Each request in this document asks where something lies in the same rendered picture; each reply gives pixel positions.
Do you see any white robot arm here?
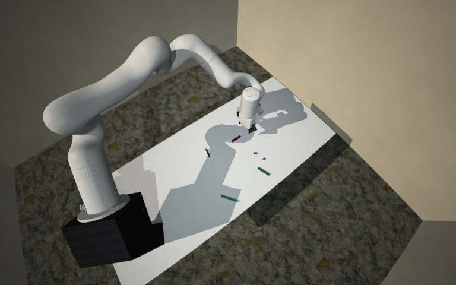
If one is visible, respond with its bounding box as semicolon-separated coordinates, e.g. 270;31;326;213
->
43;34;265;223

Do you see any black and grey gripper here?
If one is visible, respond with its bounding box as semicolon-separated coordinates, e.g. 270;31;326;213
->
237;112;257;133

